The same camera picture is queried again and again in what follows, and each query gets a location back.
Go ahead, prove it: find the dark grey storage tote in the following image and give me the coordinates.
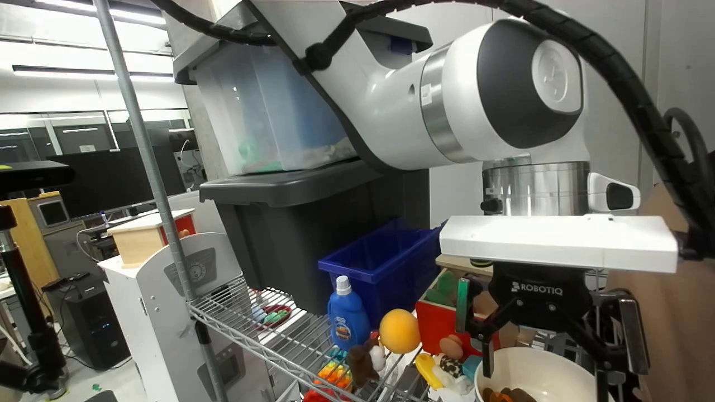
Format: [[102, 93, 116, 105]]
[[200, 160, 443, 316]]

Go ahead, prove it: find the small dark brown toy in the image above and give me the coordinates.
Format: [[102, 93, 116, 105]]
[[347, 345, 377, 391]]

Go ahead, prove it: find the teal block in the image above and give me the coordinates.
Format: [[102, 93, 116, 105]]
[[461, 353, 484, 382]]

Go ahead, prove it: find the black box unit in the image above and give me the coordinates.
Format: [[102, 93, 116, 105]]
[[42, 271, 133, 370]]

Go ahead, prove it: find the white spotted toy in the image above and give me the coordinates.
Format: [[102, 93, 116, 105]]
[[435, 356, 478, 402]]

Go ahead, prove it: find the white pot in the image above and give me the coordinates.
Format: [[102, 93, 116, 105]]
[[473, 346, 598, 402]]

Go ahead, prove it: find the wooden peg doll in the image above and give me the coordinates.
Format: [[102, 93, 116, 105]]
[[439, 333, 468, 362]]

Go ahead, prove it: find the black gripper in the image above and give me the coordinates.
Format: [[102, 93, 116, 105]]
[[468, 261, 653, 402]]

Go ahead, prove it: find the small wooden box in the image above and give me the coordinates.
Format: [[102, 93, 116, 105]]
[[106, 209, 200, 268]]

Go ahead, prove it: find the large cardboard box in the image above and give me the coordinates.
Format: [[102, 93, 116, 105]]
[[605, 185, 715, 402]]

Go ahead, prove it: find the metal rack pole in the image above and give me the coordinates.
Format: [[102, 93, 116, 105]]
[[91, 0, 231, 402]]

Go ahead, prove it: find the black stand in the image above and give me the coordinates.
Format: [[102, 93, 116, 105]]
[[0, 160, 77, 399]]

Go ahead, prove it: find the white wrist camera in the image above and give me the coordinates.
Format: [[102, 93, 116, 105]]
[[435, 212, 681, 275]]

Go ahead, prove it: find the light wooden cabinet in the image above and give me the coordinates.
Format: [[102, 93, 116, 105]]
[[0, 191, 65, 298]]

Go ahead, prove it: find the brown plush toy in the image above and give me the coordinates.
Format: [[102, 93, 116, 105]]
[[481, 386, 539, 402]]

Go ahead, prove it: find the blue detergent bottle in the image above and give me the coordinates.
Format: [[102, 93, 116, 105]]
[[326, 275, 374, 357]]

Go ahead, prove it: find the yellow plastic toy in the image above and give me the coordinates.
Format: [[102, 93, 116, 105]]
[[414, 352, 446, 391]]

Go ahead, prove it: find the yellow ball toy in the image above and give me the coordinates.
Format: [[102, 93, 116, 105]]
[[377, 308, 425, 356]]

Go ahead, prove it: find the rainbow coloured toy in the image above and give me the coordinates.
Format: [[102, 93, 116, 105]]
[[301, 357, 355, 402]]

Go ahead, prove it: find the green toy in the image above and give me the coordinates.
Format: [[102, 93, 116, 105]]
[[425, 271, 461, 308]]

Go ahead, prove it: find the clear storage bin dark lid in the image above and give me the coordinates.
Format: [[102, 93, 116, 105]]
[[173, 13, 359, 179]]

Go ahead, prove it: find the wooden box with red drawer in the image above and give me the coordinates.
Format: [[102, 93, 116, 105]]
[[414, 255, 497, 361]]

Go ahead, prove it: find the white cabinet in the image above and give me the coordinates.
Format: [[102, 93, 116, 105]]
[[99, 231, 277, 402]]

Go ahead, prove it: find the blue plastic bin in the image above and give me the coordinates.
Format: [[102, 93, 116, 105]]
[[318, 219, 443, 331]]

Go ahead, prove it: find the packet with coloured items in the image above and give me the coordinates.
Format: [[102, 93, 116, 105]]
[[246, 290, 309, 331]]

